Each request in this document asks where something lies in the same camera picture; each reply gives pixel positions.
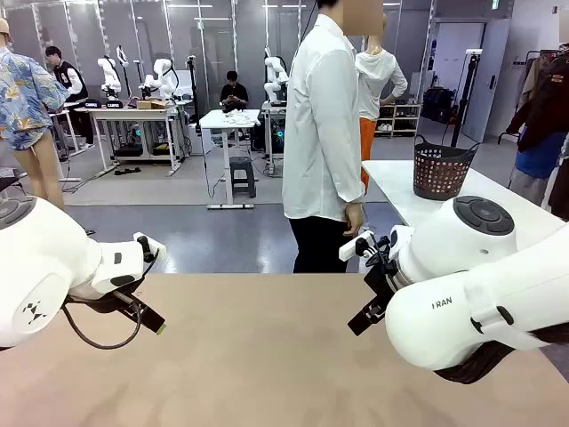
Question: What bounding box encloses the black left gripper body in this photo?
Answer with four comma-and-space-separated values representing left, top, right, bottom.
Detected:
95, 278, 146, 315

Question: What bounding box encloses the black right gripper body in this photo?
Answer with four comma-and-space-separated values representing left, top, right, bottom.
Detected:
363, 255, 404, 309

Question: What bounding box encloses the dark perforated plastic basket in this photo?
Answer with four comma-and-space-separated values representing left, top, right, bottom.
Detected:
413, 134, 482, 202

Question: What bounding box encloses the person's right forearm white sleeve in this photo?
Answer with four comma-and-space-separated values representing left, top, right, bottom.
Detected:
331, 146, 367, 206

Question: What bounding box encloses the person's right hand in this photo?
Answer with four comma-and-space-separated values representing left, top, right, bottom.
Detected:
343, 201, 366, 238

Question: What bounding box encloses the large white side table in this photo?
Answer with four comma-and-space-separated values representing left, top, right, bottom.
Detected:
361, 158, 569, 251

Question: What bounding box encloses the person in white shirt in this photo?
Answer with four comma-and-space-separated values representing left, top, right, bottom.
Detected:
281, 0, 389, 275

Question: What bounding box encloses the low wooden shoe shelf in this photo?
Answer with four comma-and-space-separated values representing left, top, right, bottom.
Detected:
374, 102, 423, 138

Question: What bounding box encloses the black folding chair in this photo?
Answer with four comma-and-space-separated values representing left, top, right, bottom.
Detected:
0, 166, 28, 197

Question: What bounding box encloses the grey plastic stool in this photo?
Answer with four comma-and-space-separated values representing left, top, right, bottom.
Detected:
228, 156, 259, 199

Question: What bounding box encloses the long white background desk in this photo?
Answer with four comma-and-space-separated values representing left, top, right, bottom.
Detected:
85, 103, 184, 178

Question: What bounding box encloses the black bags pile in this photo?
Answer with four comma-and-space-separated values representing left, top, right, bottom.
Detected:
421, 86, 458, 125

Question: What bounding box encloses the black metal clothes rack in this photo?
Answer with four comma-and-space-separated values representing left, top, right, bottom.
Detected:
497, 41, 569, 145

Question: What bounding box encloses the blue hanging garment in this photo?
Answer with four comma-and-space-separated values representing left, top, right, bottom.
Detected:
515, 130, 569, 180

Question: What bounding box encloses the small white background desk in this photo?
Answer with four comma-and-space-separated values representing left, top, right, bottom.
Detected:
198, 108, 262, 211

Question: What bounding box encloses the black stand with light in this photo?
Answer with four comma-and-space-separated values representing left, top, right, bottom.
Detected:
450, 47, 485, 150

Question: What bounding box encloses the white cloth pile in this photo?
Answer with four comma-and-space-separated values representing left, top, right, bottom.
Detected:
220, 109, 253, 126

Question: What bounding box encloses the person in varsity jacket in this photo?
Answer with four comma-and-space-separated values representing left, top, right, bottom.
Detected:
44, 44, 97, 150

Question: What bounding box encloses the mannequin in floral shirt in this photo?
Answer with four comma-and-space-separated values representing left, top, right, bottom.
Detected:
0, 16, 71, 211

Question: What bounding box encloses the seated person in black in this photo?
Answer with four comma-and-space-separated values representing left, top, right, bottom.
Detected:
220, 69, 251, 113

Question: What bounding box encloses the beige hanging coat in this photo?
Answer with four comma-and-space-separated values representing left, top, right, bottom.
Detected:
517, 56, 542, 113

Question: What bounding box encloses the dark brown hanging jacket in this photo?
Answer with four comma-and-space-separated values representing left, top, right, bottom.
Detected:
506, 47, 569, 155

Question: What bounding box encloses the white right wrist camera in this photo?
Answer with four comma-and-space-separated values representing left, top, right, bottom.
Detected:
338, 230, 376, 262

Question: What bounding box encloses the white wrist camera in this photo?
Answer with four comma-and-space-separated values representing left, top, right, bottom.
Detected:
132, 230, 168, 265
338, 230, 376, 262

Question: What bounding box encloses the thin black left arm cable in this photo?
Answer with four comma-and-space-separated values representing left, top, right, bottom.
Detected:
60, 248, 160, 351

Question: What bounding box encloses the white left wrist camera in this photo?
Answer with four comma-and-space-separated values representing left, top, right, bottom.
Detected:
132, 230, 168, 265

